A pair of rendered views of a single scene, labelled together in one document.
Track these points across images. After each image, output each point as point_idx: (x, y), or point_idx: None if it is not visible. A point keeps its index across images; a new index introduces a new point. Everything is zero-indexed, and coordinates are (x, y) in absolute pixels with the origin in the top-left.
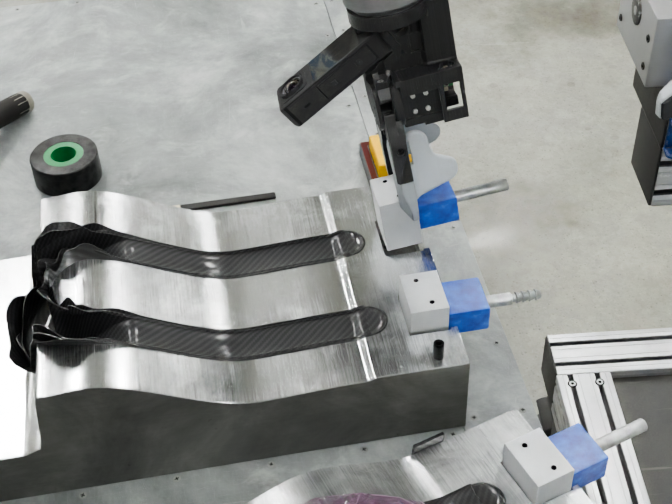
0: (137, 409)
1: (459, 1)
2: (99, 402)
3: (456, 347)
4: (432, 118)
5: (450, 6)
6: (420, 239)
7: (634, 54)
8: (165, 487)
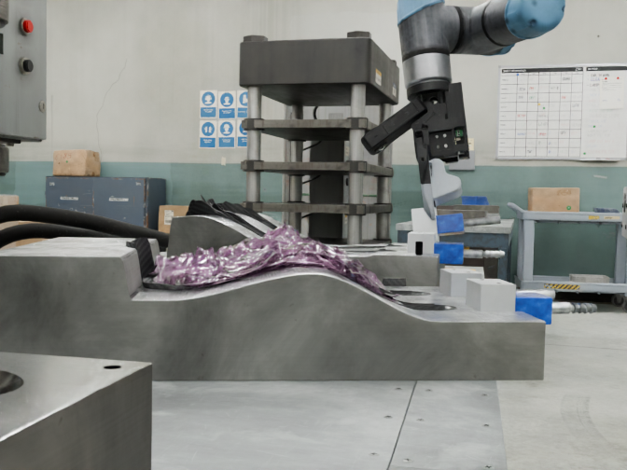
0: (224, 242)
1: (604, 449)
2: (204, 230)
3: (433, 255)
4: (448, 153)
5: (596, 450)
6: (436, 239)
7: (624, 230)
8: None
